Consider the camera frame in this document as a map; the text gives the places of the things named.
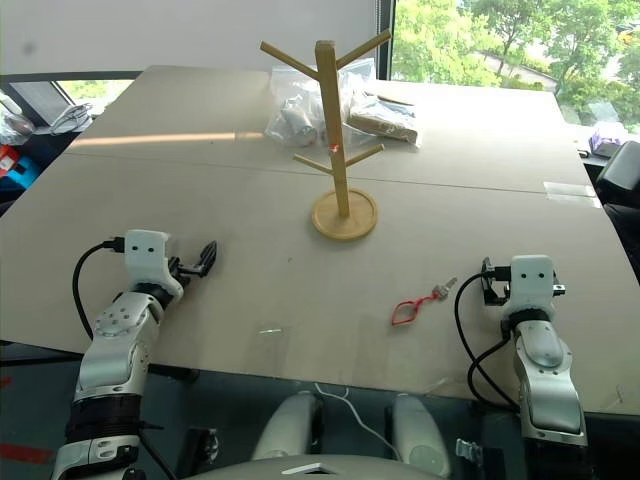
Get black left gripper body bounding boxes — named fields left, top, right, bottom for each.
left=165, top=255, right=196, bottom=289

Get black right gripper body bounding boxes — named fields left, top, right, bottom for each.
left=482, top=274, right=512, bottom=308

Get clear tape strip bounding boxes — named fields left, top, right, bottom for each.
left=542, top=180, right=602, bottom=202

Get black office chair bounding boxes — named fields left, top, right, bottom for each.
left=593, top=140, right=640, bottom=286

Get purple packet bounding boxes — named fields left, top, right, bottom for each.
left=587, top=124, right=628, bottom=157

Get clear bag with grey items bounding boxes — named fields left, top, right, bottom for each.
left=263, top=64, right=331, bottom=149

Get wooden tree-shaped hanger stand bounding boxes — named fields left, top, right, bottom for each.
left=259, top=28, right=393, bottom=242

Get white rounded right robot leg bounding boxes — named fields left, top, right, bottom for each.
left=384, top=393, right=452, bottom=477

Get white rounded robot leg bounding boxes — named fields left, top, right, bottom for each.
left=384, top=393, right=452, bottom=477
left=251, top=390, right=324, bottom=462

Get black floor object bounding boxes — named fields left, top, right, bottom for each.
left=186, top=426, right=222, bottom=462

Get white rounded left robot leg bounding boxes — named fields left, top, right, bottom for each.
left=251, top=390, right=324, bottom=462

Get clear bag with brown items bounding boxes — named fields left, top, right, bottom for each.
left=335, top=58, right=422, bottom=151

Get blue box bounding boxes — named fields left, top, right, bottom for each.
left=0, top=143, right=40, bottom=192

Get crumpled clear plastic bag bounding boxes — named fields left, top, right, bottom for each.
left=0, top=92, right=34, bottom=147

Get grey robot torso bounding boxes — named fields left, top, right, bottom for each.
left=182, top=451, right=454, bottom=480

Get red floor tape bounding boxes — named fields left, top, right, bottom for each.
left=0, top=441, right=55, bottom=467

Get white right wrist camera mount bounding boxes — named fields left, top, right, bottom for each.
left=503, top=254, right=559, bottom=321

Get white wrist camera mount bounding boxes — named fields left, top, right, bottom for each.
left=503, top=254, right=559, bottom=321
left=123, top=229, right=184, bottom=292

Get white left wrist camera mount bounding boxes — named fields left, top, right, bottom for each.
left=123, top=229, right=184, bottom=292

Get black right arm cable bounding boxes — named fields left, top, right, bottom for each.
left=453, top=272, right=522, bottom=412

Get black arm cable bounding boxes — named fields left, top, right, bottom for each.
left=453, top=272, right=522, bottom=412
left=71, top=238, right=127, bottom=342

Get metal connector with red loop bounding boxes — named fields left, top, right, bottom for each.
left=390, top=276, right=459, bottom=328

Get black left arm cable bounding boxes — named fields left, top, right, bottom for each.
left=71, top=238, right=127, bottom=342

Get metal bracket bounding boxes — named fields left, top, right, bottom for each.
left=455, top=437, right=484, bottom=465

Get white tangled cables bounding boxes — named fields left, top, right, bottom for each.
left=48, top=101, right=95, bottom=136

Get thin white cable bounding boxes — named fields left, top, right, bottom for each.
left=313, top=382, right=404, bottom=460

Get dark window frame post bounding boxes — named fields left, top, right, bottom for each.
left=374, top=0, right=398, bottom=81

